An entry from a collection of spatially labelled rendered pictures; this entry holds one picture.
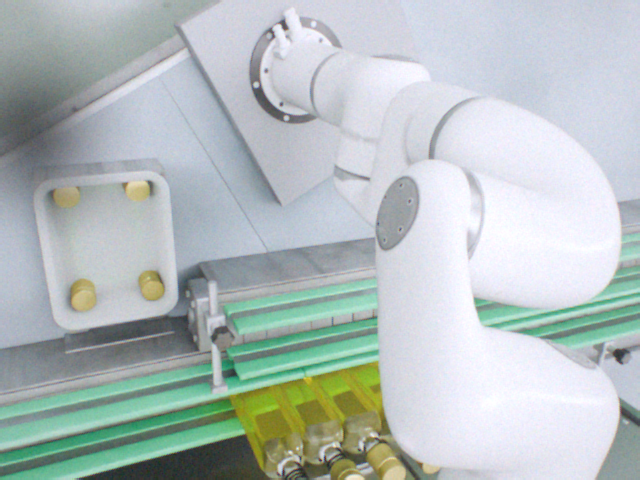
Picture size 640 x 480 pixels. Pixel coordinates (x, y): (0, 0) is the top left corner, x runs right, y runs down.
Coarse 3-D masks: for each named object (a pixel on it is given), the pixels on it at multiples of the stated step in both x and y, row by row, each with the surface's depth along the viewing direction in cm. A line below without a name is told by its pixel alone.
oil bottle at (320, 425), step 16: (288, 384) 88; (304, 384) 88; (288, 400) 85; (304, 400) 84; (320, 400) 84; (304, 416) 81; (320, 416) 81; (336, 416) 81; (304, 432) 79; (320, 432) 78; (336, 432) 79; (320, 448) 78; (320, 464) 79
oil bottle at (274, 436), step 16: (240, 400) 86; (256, 400) 85; (272, 400) 85; (240, 416) 87; (256, 416) 81; (272, 416) 81; (288, 416) 82; (256, 432) 79; (272, 432) 78; (288, 432) 78; (256, 448) 80; (272, 448) 76; (288, 448) 76; (304, 448) 78; (272, 464) 76
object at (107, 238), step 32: (96, 192) 87; (160, 192) 84; (64, 224) 87; (96, 224) 88; (128, 224) 90; (160, 224) 87; (64, 256) 88; (96, 256) 90; (128, 256) 92; (160, 256) 91; (64, 288) 89; (96, 288) 92; (128, 288) 94; (64, 320) 84; (96, 320) 86; (128, 320) 88
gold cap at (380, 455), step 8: (376, 448) 77; (384, 448) 77; (368, 456) 77; (376, 456) 76; (384, 456) 76; (392, 456) 76; (376, 464) 76; (384, 464) 75; (392, 464) 75; (400, 464) 75; (376, 472) 76; (384, 472) 74; (392, 472) 74; (400, 472) 75
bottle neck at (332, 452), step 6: (330, 444) 78; (336, 444) 78; (324, 450) 77; (330, 450) 77; (336, 450) 77; (342, 450) 78; (324, 456) 77; (330, 456) 76; (336, 456) 76; (342, 456) 76; (324, 462) 77; (330, 462) 76; (330, 468) 75
